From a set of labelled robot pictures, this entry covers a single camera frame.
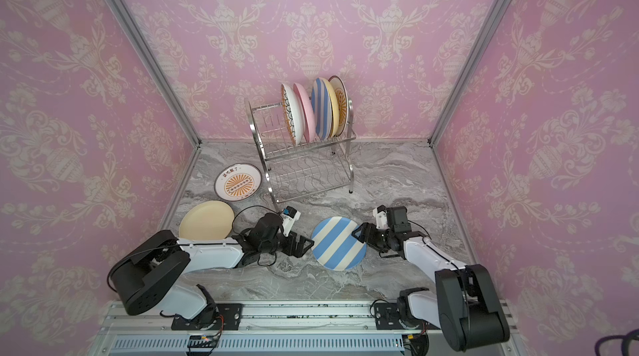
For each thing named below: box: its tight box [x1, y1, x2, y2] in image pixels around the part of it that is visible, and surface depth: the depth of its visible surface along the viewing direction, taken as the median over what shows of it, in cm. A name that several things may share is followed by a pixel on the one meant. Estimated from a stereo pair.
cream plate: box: [178, 200, 235, 241], surface depth 97 cm
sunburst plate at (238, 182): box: [213, 163, 263, 202], surface depth 108 cm
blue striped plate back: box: [311, 216, 367, 272], surface depth 89 cm
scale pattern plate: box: [281, 83, 304, 146], surface depth 72 cm
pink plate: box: [292, 82, 317, 144], surface depth 73 cm
